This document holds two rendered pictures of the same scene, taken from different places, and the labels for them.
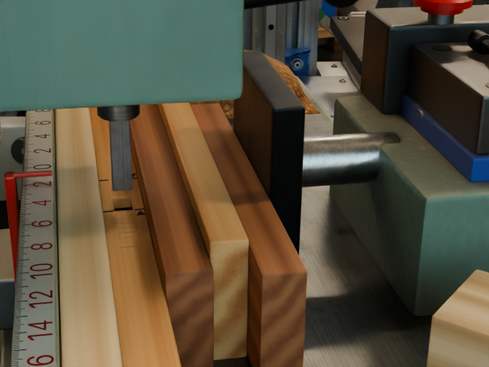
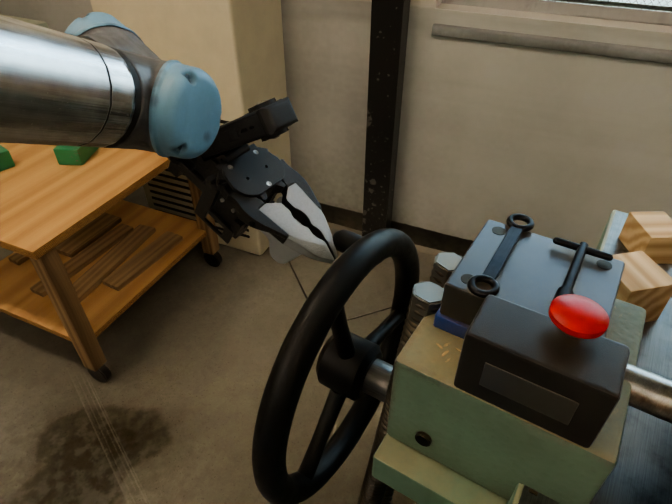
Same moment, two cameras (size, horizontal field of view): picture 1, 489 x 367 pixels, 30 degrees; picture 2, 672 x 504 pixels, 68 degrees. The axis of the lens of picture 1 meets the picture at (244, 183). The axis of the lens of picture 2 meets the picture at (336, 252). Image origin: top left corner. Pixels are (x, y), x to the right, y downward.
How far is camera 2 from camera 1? 70 cm
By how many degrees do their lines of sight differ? 105
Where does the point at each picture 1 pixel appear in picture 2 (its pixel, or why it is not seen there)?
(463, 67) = (600, 292)
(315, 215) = (619, 487)
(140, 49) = not seen: outside the picture
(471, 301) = (652, 280)
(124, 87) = not seen: outside the picture
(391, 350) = (648, 350)
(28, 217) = not seen: outside the picture
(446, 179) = (620, 312)
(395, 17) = (609, 357)
